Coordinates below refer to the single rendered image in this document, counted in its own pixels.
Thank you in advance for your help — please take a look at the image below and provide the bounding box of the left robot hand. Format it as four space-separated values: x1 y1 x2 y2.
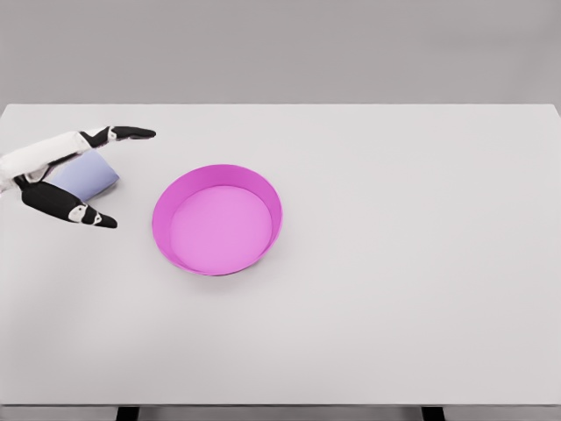
0 125 157 230

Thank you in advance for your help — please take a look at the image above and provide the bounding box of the light blue cup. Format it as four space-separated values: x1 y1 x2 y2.
46 150 121 205

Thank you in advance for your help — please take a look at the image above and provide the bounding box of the pink round plate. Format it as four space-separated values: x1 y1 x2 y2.
152 164 284 277

